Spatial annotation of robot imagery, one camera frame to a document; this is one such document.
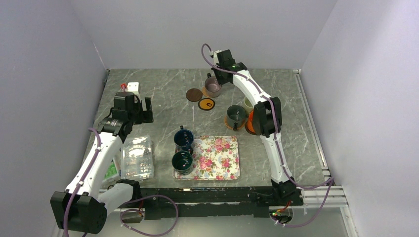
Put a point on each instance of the woven rattan coaster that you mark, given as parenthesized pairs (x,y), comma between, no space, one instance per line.
(234,125)
(204,93)

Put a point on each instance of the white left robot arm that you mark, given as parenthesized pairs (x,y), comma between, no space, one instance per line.
(81,207)

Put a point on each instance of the green white box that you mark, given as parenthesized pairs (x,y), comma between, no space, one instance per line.
(113,172)

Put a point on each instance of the floral serving tray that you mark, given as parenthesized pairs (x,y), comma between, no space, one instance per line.
(215,158)

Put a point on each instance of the clear plastic screw box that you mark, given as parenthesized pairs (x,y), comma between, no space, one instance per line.
(137,158)

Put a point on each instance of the lilac cup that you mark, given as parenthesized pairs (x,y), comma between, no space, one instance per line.
(212,88)

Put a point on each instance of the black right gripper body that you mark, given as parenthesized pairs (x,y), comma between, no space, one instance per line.
(219,74)

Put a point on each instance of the dark wooden coaster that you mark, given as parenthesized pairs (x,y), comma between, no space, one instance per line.
(194,95)

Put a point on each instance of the dark green cup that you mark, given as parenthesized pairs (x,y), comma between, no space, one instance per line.
(182,161)

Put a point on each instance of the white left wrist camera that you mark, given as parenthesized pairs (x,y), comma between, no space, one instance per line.
(133,87)

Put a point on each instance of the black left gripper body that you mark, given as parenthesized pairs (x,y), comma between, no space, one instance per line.
(136,115)

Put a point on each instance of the dark blue cup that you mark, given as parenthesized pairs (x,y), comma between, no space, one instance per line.
(183,140)

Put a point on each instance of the orange cup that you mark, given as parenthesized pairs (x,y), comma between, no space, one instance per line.
(249,126)

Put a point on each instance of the grey green cup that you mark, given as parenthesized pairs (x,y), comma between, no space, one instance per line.
(236,112)

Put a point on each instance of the pale green cup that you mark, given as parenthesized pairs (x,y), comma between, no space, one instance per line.
(247,106)

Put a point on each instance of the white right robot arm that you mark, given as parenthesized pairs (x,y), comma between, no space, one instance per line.
(266,122)

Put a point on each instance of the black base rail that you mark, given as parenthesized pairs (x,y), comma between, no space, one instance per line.
(258,201)

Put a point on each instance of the orange black-rimmed coaster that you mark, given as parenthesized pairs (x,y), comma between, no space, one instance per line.
(206,104)

